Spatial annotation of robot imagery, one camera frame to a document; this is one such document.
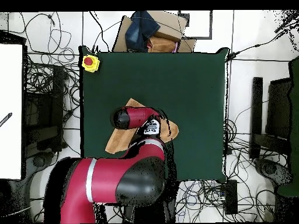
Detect tan terry towel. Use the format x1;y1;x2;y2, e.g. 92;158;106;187
105;97;179;155

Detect dark green table cloth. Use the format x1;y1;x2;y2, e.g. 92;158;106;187
79;45;231;184

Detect tan towel in box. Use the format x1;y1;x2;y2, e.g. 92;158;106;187
147;36;177;53

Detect yellow emergency stop button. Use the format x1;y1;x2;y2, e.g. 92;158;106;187
81;54;100;73

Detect blue denim jeans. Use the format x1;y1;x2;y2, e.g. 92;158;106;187
124;10;161;53

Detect black equipment rack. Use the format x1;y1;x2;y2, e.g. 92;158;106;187
23;65;65;157

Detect brown cardboard box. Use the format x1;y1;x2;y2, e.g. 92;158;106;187
112;10;197;53

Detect long black floor bar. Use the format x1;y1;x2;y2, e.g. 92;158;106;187
249;76;263;160

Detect black power strip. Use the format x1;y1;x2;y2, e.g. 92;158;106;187
224;179;238;215

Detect grey stand base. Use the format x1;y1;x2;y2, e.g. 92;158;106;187
253;157;293;187
24;151;55;180

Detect black panel stand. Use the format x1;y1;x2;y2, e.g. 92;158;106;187
266;78;293;141

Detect green cloth on stand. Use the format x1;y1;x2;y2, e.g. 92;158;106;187
276;55;299;198

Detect black rectangular floor frame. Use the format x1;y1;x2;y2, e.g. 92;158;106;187
178;10;213;40

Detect black cable with connector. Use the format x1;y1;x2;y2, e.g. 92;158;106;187
225;23;299;62

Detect thin black looped cable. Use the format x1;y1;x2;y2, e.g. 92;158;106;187
20;12;57;54

